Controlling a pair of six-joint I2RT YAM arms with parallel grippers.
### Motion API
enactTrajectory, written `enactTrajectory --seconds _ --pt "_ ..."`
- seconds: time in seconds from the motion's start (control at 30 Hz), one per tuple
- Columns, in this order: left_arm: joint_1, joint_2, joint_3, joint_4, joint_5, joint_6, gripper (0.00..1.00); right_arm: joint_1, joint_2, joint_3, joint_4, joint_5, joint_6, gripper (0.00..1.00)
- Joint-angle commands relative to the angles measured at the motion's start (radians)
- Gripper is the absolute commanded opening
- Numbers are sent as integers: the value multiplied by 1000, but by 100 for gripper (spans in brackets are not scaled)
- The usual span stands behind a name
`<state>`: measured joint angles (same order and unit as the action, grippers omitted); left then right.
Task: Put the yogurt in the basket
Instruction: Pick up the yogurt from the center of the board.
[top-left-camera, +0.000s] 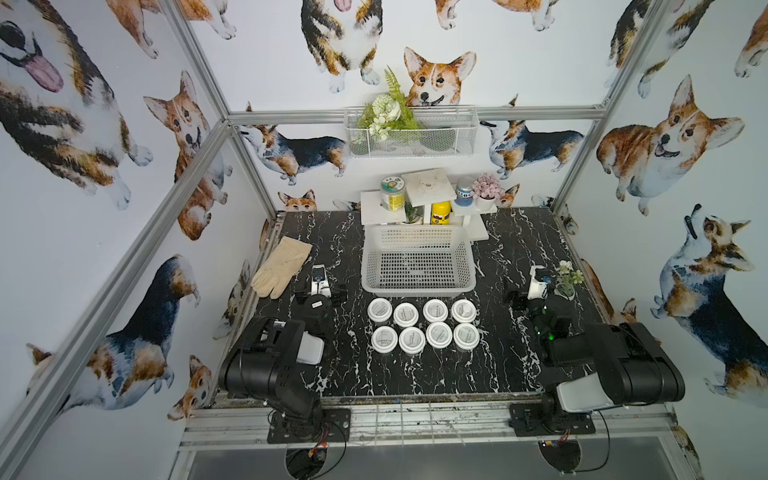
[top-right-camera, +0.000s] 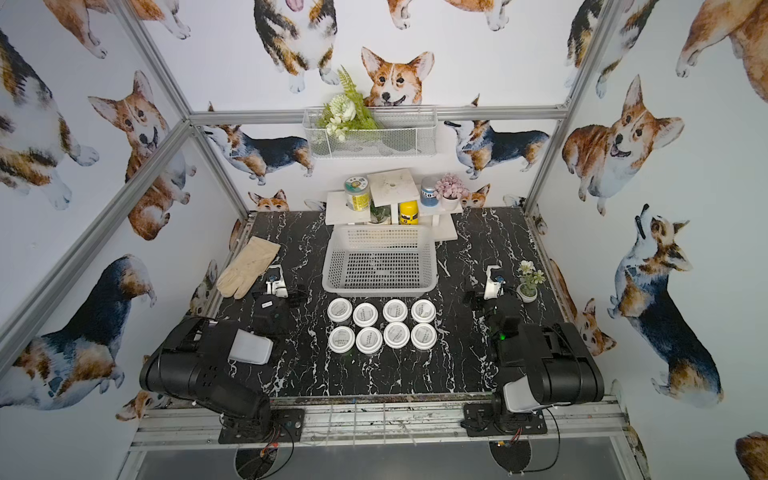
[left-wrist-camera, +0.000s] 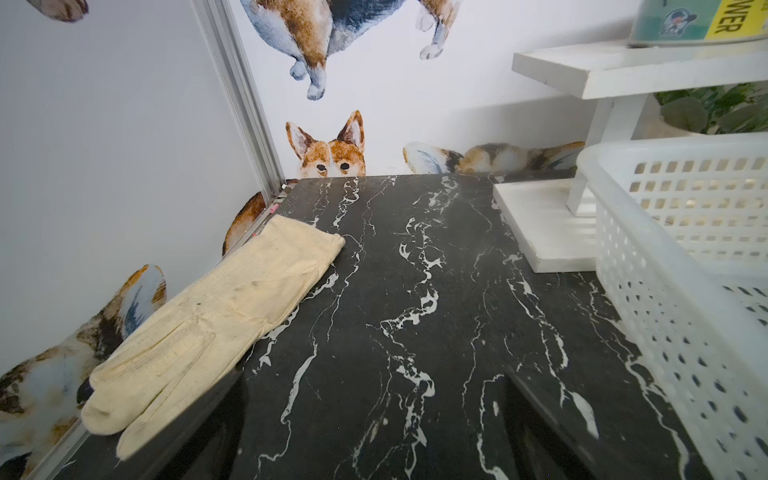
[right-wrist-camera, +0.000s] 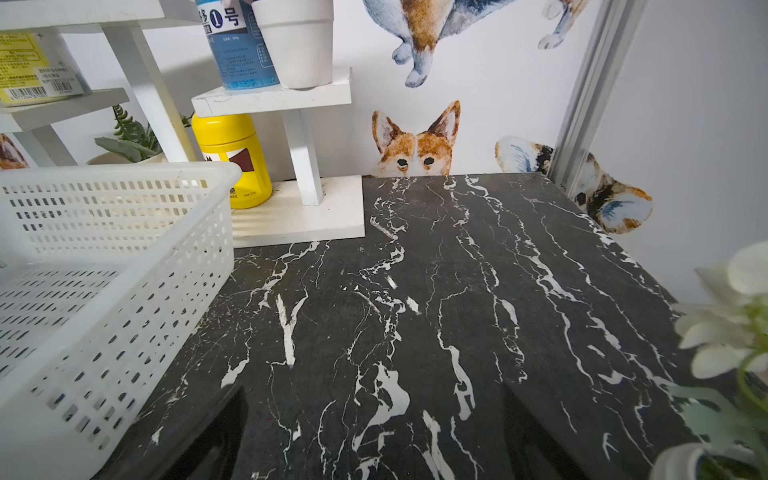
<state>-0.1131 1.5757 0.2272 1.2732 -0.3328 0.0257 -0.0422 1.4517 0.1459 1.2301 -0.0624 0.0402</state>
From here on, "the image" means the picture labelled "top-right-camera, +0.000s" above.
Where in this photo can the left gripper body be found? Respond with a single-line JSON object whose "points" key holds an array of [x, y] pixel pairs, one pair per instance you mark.
{"points": [[274, 301]]}

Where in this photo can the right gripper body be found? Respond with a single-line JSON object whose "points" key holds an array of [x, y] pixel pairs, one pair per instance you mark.
{"points": [[480, 300]]}

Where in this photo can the yogurt cup row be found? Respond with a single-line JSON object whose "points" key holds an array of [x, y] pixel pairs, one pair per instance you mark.
{"points": [[341, 339], [423, 336], [423, 311], [395, 310], [396, 335], [369, 340], [365, 315], [339, 311]]}

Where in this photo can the white plastic perforated basket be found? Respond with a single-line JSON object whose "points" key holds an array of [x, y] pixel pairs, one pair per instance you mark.
{"points": [[380, 261]]}

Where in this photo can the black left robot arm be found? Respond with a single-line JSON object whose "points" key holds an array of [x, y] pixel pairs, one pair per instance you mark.
{"points": [[196, 363]]}

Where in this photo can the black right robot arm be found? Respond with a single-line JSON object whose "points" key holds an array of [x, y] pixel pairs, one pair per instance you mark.
{"points": [[539, 367]]}

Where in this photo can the small white potted flower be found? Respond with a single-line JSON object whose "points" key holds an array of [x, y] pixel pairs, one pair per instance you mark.
{"points": [[530, 278]]}

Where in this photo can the beige work glove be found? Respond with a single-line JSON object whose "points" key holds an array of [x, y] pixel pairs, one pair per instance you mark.
{"points": [[252, 261]]}

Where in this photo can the pink flower pot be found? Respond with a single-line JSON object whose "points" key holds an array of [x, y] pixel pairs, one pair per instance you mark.
{"points": [[451, 190]]}

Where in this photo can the blue white small jar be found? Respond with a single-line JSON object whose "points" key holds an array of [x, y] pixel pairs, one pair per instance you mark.
{"points": [[429, 196]]}

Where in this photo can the small green plant pot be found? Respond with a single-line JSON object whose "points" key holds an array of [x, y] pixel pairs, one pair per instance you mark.
{"points": [[380, 215]]}

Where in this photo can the yellow sunflower seed can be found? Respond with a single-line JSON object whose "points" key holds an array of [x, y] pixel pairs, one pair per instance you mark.
{"points": [[357, 193]]}

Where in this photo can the white wooden tiered shelf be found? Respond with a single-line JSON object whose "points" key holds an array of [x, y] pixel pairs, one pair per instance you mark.
{"points": [[390, 189]]}

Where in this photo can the artificial green fern flowers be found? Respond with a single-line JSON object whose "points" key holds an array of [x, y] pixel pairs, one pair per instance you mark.
{"points": [[346, 112]]}

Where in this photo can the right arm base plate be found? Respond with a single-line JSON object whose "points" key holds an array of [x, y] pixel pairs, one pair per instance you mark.
{"points": [[485, 419]]}

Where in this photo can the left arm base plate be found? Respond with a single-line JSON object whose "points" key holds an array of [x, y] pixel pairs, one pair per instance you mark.
{"points": [[282, 424]]}

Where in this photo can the aluminium frame rail front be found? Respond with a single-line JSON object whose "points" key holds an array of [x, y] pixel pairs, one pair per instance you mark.
{"points": [[360, 424]]}

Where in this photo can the white wire wall basket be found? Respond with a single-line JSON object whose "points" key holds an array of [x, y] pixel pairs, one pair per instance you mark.
{"points": [[399, 132]]}

